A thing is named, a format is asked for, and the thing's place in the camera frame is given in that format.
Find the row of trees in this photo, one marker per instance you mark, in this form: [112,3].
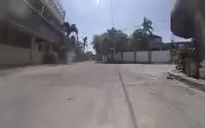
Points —
[126,38]

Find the palm trees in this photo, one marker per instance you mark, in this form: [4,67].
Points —
[73,40]

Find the grey concrete road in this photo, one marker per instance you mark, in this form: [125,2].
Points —
[90,96]

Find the grey multi-storey building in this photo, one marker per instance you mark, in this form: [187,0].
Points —
[23,33]

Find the concrete kerb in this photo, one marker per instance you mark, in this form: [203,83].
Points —
[190,79]

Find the reddish building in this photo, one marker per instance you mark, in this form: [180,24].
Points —
[196,23]

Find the white boundary wall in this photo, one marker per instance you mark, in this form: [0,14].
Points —
[143,56]

